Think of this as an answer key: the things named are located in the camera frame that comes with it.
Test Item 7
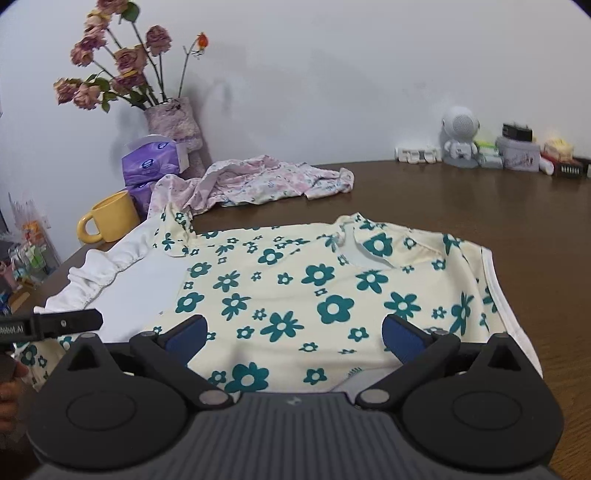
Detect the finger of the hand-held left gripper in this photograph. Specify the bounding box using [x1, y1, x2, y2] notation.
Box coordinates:
[31, 308, 103, 342]

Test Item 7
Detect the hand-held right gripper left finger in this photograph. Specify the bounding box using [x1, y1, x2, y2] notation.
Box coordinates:
[67, 315, 234, 409]

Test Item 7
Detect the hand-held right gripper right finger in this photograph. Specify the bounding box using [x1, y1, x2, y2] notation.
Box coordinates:
[355, 314, 522, 409]

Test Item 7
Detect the cream shirt with teal flowers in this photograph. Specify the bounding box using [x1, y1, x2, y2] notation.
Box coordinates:
[9, 212, 543, 395]

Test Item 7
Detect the person's left hand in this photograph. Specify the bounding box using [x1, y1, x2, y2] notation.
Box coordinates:
[0, 362, 29, 435]

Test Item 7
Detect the cluttered storage cart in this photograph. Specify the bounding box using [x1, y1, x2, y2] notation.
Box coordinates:
[0, 189, 63, 296]

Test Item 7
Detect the yellow mug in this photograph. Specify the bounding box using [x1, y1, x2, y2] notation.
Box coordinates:
[76, 190, 141, 245]

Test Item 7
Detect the sealed purple tissue pack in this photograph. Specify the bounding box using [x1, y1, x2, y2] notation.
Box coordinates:
[127, 180, 160, 217]

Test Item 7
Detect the pink floral garment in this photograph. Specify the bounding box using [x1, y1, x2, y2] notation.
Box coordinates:
[148, 154, 355, 217]

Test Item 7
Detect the opened purple tissue pack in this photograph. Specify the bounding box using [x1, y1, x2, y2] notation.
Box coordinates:
[121, 134, 190, 188]

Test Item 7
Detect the grey tin box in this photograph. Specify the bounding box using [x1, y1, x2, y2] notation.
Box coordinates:
[496, 136, 541, 173]

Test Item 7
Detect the purple textured vase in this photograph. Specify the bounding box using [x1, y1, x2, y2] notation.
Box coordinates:
[144, 96, 211, 178]

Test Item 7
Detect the white astronaut figurine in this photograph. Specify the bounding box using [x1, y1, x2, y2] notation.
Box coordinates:
[441, 105, 482, 169]

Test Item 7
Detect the black charger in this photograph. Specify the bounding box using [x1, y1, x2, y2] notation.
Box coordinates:
[502, 122, 534, 143]

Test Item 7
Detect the black flat box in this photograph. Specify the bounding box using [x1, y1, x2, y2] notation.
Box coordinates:
[553, 158, 591, 180]

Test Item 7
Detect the yellow white packet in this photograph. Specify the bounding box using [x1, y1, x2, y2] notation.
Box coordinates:
[542, 137, 575, 162]

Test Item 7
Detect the bouquet of dried roses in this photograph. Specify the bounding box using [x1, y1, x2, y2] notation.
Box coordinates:
[53, 0, 174, 112]

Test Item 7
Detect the orange rosebud stem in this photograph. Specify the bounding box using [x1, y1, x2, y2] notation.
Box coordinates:
[178, 31, 211, 100]

